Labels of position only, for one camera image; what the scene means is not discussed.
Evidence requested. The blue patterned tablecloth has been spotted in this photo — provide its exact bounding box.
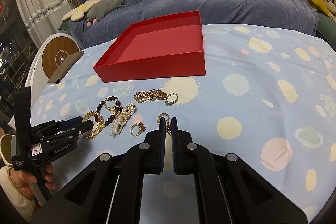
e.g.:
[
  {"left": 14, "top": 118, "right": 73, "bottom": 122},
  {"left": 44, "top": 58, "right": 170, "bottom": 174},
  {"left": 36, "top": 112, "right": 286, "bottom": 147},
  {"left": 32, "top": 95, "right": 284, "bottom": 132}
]
[{"left": 31, "top": 24, "right": 335, "bottom": 220}]

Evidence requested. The silver ring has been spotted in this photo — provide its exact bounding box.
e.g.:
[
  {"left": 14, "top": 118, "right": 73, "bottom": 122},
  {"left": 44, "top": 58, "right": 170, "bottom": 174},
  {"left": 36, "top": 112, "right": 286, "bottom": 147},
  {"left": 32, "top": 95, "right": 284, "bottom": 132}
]
[{"left": 164, "top": 93, "right": 179, "bottom": 107}]

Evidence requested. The white pearl bracelet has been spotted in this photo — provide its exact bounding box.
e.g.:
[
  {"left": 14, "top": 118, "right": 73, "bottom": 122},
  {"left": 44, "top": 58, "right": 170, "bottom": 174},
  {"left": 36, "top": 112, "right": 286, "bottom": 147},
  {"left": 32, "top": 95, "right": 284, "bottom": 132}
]
[{"left": 109, "top": 102, "right": 138, "bottom": 137}]

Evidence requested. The red shallow box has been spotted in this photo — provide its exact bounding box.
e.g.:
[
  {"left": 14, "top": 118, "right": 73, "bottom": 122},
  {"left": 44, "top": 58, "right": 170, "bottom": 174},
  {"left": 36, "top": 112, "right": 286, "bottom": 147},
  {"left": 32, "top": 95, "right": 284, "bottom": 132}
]
[{"left": 93, "top": 11, "right": 206, "bottom": 83}]

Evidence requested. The grey plush toy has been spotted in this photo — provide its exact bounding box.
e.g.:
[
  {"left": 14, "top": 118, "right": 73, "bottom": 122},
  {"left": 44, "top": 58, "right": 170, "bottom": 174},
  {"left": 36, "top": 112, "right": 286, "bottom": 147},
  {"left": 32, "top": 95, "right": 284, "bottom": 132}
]
[{"left": 87, "top": 0, "right": 125, "bottom": 27}]

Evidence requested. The black bead bracelet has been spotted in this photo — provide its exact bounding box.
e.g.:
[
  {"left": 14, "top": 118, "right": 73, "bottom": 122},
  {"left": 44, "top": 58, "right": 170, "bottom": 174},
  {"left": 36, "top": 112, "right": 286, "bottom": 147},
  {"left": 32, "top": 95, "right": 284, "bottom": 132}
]
[{"left": 95, "top": 95, "right": 124, "bottom": 127}]

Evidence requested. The round wooden white device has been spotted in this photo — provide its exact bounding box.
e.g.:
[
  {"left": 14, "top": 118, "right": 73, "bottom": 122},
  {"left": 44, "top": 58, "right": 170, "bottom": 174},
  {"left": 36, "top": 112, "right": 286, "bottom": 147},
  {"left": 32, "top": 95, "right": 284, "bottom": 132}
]
[{"left": 25, "top": 32, "right": 80, "bottom": 106}]

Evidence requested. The green sofa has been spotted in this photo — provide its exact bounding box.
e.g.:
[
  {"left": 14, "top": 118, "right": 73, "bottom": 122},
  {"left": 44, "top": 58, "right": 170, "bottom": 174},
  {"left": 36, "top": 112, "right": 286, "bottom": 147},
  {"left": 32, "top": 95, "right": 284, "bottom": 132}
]
[{"left": 316, "top": 12, "right": 336, "bottom": 48}]

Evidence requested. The gold chain bangle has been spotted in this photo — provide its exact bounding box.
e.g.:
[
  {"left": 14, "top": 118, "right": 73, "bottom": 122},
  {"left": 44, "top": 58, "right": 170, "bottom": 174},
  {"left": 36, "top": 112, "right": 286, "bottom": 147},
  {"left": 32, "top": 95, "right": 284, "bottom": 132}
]
[{"left": 82, "top": 111, "right": 105, "bottom": 139}]

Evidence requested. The white flower plush cushion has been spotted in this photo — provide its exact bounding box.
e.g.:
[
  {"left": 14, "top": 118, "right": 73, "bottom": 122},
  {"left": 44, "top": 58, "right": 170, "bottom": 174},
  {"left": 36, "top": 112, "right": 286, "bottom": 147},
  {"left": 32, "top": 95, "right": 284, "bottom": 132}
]
[{"left": 62, "top": 0, "right": 102, "bottom": 22}]

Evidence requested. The person's left hand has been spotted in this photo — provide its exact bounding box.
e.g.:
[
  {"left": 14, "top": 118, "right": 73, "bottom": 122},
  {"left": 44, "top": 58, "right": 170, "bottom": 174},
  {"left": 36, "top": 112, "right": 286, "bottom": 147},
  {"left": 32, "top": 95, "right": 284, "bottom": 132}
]
[{"left": 9, "top": 163, "right": 56, "bottom": 198}]

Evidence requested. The gold chain necklace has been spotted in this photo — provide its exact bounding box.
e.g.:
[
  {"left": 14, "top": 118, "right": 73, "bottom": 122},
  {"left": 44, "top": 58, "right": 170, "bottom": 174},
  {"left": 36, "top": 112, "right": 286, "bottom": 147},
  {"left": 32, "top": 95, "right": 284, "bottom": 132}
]
[{"left": 156, "top": 113, "right": 173, "bottom": 138}]

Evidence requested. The gold ring with stone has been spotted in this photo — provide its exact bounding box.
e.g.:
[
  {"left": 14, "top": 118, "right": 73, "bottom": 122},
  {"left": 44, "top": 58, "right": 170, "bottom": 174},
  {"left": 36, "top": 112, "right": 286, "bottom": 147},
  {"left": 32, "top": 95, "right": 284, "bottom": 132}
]
[{"left": 130, "top": 122, "right": 146, "bottom": 138}]

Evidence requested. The gold wrist watch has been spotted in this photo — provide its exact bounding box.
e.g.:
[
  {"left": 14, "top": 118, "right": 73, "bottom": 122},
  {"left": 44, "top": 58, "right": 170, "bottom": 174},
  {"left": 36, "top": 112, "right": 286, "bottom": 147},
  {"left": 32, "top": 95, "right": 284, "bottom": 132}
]
[{"left": 133, "top": 89, "right": 167, "bottom": 103}]

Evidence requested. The brown phone case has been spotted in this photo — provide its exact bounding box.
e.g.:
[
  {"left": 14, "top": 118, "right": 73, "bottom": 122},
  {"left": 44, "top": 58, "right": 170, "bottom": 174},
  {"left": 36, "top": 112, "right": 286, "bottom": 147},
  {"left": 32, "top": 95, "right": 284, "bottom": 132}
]
[{"left": 47, "top": 51, "right": 84, "bottom": 85}]

